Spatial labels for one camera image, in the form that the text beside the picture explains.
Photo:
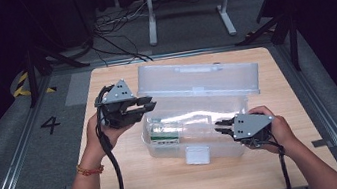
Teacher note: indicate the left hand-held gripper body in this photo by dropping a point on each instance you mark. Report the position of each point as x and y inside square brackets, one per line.
[119, 103]

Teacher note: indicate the person's right hand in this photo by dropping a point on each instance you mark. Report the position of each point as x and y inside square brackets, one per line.
[280, 131]

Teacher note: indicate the black tripod stand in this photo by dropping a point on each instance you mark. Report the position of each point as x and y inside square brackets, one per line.
[288, 32]
[31, 71]

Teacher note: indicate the green and white carton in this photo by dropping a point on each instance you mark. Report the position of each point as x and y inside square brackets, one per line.
[163, 132]

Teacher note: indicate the person's left hand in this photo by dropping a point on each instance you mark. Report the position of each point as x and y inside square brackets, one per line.
[102, 138]

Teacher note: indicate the small grey tape piece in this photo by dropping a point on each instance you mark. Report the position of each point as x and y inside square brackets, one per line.
[319, 143]

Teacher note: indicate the yellow and black striped tape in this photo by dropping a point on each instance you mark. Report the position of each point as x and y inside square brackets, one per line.
[22, 87]

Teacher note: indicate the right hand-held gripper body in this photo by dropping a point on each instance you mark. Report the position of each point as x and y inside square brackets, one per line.
[250, 124]

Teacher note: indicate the clear plastic storage box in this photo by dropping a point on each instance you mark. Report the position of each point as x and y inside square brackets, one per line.
[199, 113]

